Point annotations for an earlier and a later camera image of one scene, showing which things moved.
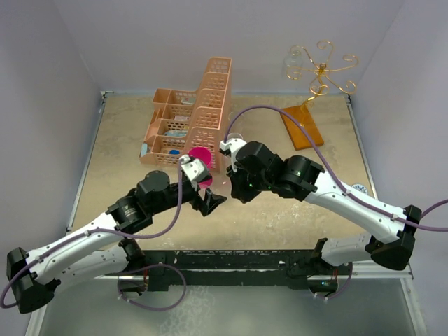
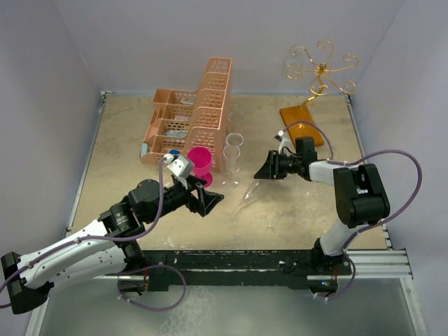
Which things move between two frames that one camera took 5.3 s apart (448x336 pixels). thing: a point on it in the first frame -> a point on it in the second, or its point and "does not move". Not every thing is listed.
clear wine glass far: x=295 y=59 does not move
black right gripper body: x=248 y=186 -> x=285 y=164
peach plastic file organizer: x=182 y=120 does not move
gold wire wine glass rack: x=321 y=71 does not move
